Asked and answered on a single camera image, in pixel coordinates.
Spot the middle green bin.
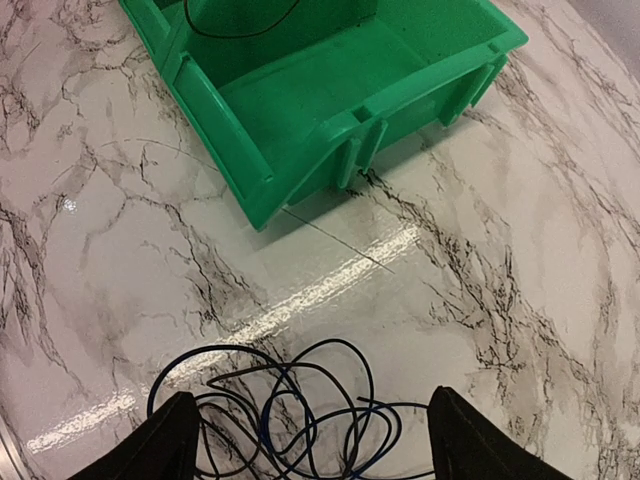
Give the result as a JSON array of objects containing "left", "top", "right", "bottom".
[{"left": 119, "top": 0, "right": 183, "bottom": 57}]

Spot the right green bin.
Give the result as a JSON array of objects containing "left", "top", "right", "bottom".
[{"left": 162, "top": 1, "right": 527, "bottom": 229}]

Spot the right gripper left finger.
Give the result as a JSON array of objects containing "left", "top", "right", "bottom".
[{"left": 73, "top": 392, "right": 200, "bottom": 480}]

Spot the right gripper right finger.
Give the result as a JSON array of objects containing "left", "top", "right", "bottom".
[{"left": 428, "top": 386, "right": 567, "bottom": 480}]

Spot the green bin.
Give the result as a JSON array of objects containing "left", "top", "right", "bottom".
[
  {"left": 162, "top": 1, "right": 527, "bottom": 229},
  {"left": 119, "top": 0, "right": 183, "bottom": 57}
]

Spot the dark blue cable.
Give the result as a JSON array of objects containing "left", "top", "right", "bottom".
[
  {"left": 259, "top": 397, "right": 431, "bottom": 480},
  {"left": 147, "top": 338, "right": 376, "bottom": 480}
]

